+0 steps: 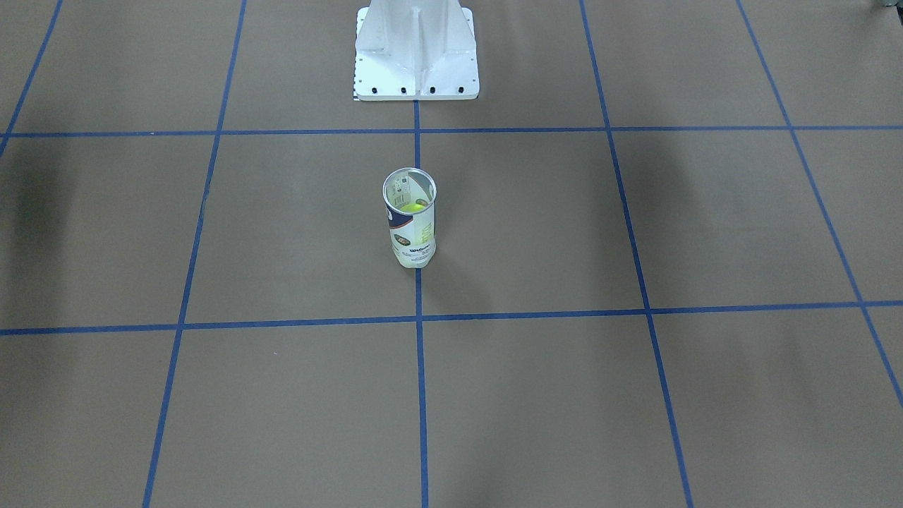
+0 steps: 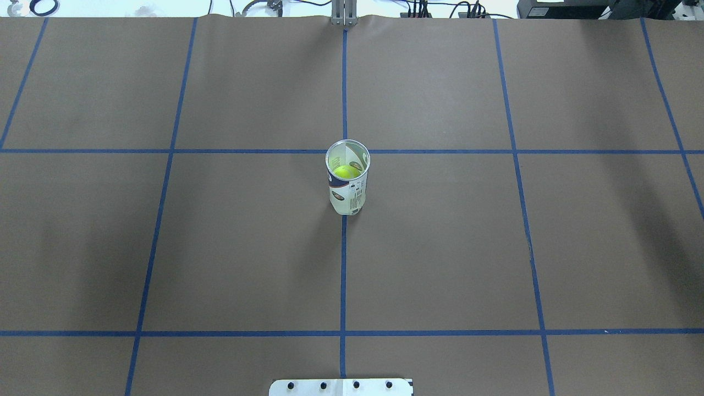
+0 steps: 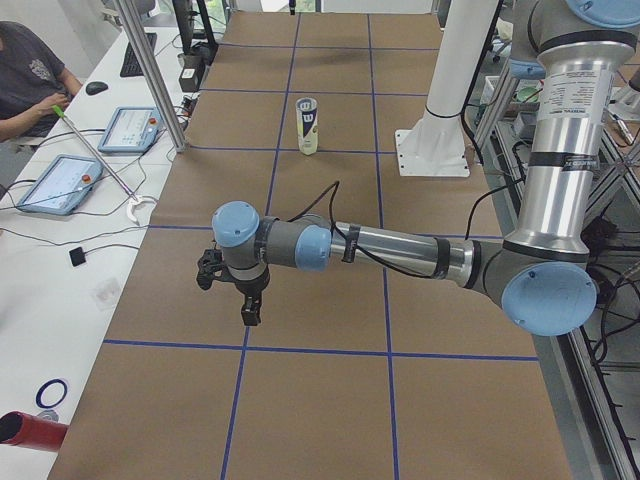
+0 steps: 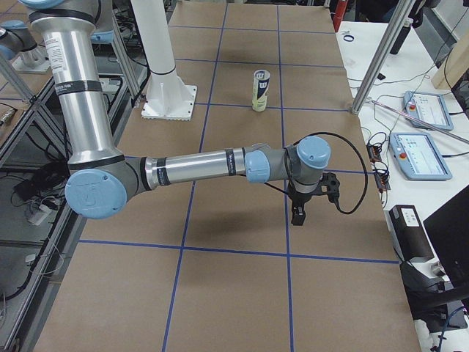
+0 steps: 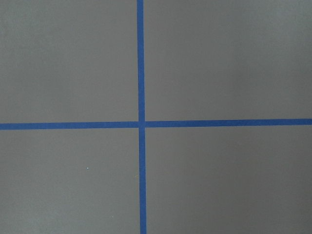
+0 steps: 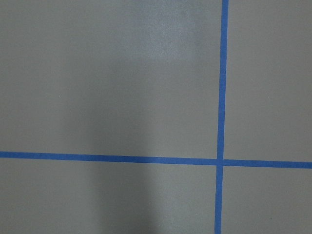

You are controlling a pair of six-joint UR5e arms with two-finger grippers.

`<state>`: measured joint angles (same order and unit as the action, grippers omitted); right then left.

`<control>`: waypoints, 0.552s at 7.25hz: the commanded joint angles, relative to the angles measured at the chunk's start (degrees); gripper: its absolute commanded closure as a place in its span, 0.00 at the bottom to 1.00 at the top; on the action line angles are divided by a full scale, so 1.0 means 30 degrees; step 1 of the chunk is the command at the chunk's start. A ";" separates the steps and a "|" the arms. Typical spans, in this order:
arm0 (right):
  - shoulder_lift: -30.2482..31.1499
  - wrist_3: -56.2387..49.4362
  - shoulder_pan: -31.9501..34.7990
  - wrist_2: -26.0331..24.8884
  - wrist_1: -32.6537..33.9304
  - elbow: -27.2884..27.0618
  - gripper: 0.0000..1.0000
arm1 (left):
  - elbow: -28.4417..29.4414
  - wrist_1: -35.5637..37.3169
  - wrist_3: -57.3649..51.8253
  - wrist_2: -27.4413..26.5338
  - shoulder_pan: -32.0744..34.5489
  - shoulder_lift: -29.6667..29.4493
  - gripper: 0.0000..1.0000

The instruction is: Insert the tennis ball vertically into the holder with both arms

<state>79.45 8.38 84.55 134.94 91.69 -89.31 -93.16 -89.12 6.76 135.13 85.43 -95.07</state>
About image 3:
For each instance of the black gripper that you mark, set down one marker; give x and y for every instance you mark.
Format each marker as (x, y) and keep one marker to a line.
(250, 287)

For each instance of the white tennis ball can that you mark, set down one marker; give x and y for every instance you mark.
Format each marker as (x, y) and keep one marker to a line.
(306, 110)

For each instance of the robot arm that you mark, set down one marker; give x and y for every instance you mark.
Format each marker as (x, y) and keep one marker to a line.
(537, 274)

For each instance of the black monitor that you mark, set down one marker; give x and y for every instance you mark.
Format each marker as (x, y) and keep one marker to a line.
(186, 15)

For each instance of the black box white label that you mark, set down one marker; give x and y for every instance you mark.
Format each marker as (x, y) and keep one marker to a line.
(192, 73)

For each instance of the white curved plastic piece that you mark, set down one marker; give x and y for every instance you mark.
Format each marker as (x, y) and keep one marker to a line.
(133, 203)

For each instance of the small black square pad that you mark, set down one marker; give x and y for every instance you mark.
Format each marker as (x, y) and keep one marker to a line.
(77, 256)

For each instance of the teach pendant far tablet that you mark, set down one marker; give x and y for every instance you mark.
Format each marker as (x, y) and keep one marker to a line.
(131, 130)

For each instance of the teach pendant tablet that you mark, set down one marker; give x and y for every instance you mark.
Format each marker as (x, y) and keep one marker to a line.
(62, 187)
(131, 130)

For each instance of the black computer mouse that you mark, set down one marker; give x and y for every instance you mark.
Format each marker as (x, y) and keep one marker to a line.
(95, 87)

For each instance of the teach pendant near tablet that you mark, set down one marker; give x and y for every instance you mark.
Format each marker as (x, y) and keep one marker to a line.
(62, 187)

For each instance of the red cylinder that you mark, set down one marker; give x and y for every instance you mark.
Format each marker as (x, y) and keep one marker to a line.
(28, 431)

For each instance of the seated person grey shirt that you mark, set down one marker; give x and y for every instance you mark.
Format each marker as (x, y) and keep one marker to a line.
(34, 81)

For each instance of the aluminium frame post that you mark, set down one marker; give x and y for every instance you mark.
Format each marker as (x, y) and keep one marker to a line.
(137, 37)

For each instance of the white pedestal column base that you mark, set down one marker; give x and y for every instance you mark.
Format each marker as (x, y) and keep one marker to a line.
(435, 146)

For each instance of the metal rod green handle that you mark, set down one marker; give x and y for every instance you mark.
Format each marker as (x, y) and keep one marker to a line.
(130, 193)

